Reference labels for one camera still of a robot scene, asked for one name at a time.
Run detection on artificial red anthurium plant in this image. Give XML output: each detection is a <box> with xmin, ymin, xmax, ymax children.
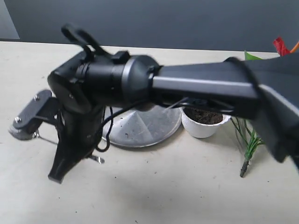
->
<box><xmin>230</xmin><ymin>37</ymin><xmax>299</xmax><ymax>178</ymax></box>

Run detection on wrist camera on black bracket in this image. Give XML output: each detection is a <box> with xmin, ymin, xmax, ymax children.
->
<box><xmin>8</xmin><ymin>89</ymin><xmax>60</xmax><ymax>141</ymax></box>

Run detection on steel spoon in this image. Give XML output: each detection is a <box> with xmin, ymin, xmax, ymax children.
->
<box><xmin>33</xmin><ymin>131</ymin><xmax>105</xmax><ymax>164</ymax></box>

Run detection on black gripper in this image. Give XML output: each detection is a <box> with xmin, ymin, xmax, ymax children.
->
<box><xmin>48</xmin><ymin>51</ymin><xmax>104</xmax><ymax>184</ymax></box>

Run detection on round steel plate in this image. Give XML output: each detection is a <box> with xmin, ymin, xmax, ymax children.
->
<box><xmin>109</xmin><ymin>106</ymin><xmax>181</xmax><ymax>148</ymax></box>

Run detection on white pot with soil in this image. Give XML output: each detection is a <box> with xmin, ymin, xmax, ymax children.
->
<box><xmin>180</xmin><ymin>107</ymin><xmax>231</xmax><ymax>138</ymax></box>

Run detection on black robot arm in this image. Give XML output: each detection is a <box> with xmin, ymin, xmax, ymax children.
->
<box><xmin>48</xmin><ymin>51</ymin><xmax>299</xmax><ymax>183</ymax></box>

